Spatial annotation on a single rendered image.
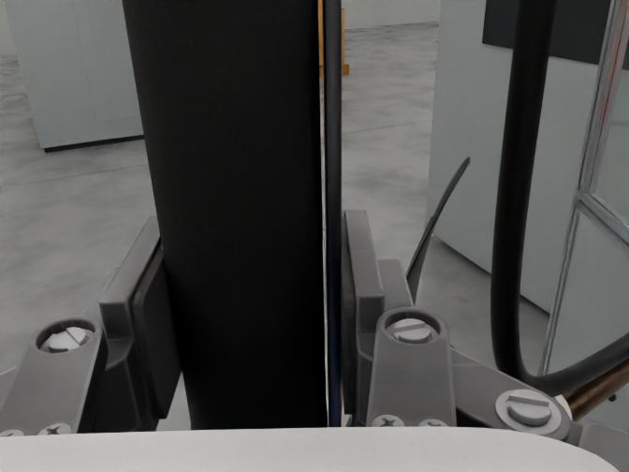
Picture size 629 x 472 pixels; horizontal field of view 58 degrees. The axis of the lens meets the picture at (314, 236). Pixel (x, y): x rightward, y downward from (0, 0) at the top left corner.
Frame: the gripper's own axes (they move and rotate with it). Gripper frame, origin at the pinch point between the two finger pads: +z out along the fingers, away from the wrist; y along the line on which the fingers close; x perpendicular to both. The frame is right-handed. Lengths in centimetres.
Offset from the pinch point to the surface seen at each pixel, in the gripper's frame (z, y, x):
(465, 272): 256, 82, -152
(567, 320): 119, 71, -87
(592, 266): 113, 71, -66
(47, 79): 491, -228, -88
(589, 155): 125, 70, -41
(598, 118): 125, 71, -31
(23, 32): 487, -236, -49
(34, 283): 255, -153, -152
